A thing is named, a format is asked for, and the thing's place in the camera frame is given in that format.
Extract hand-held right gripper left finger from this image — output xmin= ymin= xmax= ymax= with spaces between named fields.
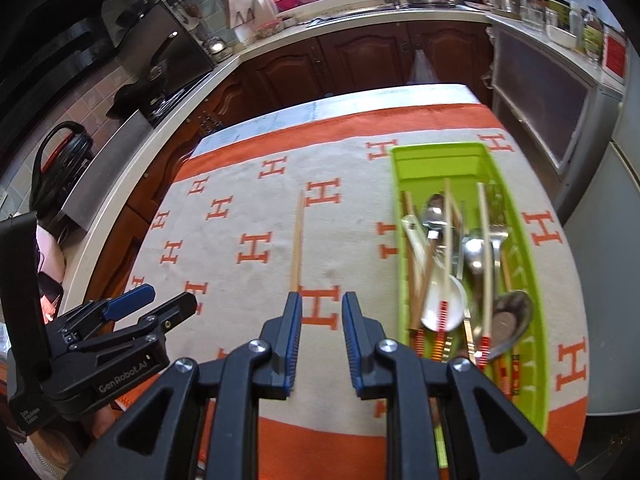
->
xmin=65 ymin=291 xmax=303 ymax=480

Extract steel sink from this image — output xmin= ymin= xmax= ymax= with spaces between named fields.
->
xmin=305 ymin=2 xmax=461 ymax=26

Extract clear plastic bottle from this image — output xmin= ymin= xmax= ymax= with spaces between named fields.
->
xmin=570 ymin=2 xmax=586 ymax=51

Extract stainless steel panel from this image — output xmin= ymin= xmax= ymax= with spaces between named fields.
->
xmin=60 ymin=110 xmax=154 ymax=231

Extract white cutting board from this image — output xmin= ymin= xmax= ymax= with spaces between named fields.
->
xmin=223 ymin=0 xmax=261 ymax=29

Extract brown wooden kitchen cabinets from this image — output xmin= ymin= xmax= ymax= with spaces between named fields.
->
xmin=90 ymin=20 xmax=496 ymax=301

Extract black range hood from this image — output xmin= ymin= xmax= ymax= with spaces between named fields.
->
xmin=0 ymin=0 xmax=122 ymax=127

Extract white plastic bag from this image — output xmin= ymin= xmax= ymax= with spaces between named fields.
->
xmin=407 ymin=50 xmax=439 ymax=86

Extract pink rice cooker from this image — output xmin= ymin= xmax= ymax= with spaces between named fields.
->
xmin=35 ymin=225 xmax=67 ymax=281

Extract red label white jar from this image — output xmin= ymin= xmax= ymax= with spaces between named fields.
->
xmin=600 ymin=27 xmax=629 ymax=84

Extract orange beige printed blanket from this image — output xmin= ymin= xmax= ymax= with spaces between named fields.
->
xmin=120 ymin=102 xmax=591 ymax=480

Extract gas stove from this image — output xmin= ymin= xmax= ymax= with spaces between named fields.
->
xmin=142 ymin=72 xmax=216 ymax=126

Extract black frying pan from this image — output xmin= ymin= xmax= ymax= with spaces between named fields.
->
xmin=117 ymin=0 xmax=156 ymax=26

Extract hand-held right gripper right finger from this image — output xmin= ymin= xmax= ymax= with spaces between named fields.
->
xmin=341 ymin=291 xmax=581 ymax=480

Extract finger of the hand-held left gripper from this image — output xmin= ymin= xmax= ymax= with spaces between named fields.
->
xmin=65 ymin=291 xmax=198 ymax=356
xmin=57 ymin=283 xmax=156 ymax=333

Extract metal fork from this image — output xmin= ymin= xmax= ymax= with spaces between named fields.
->
xmin=484 ymin=185 xmax=510 ymax=286

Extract white bowl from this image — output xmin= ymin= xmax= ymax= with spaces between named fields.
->
xmin=545 ymin=22 xmax=579 ymax=51

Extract grey refrigerator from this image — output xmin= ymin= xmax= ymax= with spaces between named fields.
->
xmin=560 ymin=35 xmax=640 ymax=416

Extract brown chopstick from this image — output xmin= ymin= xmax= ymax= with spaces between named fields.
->
xmin=410 ymin=252 xmax=440 ymax=331

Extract person's left hand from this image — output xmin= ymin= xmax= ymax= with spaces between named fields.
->
xmin=82 ymin=392 xmax=128 ymax=436

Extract beige chopstick striped end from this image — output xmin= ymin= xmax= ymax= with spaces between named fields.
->
xmin=402 ymin=191 xmax=426 ymax=358

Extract silver twisted metal chopstick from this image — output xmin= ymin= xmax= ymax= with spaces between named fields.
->
xmin=451 ymin=200 xmax=466 ymax=281

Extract green plastic utensil tray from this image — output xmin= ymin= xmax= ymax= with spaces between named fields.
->
xmin=389 ymin=141 xmax=563 ymax=436

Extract grey metal cabinet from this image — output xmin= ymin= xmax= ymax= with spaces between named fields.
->
xmin=482 ymin=15 xmax=626 ymax=186

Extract glass jar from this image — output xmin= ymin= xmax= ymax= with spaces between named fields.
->
xmin=520 ymin=0 xmax=546 ymax=26

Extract wooden chopstick red patterned end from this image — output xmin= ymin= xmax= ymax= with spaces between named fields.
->
xmin=500 ymin=252 xmax=523 ymax=398
xmin=290 ymin=189 xmax=306 ymax=293

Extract black pressure cooker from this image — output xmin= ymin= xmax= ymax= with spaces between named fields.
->
xmin=31 ymin=121 xmax=95 ymax=226

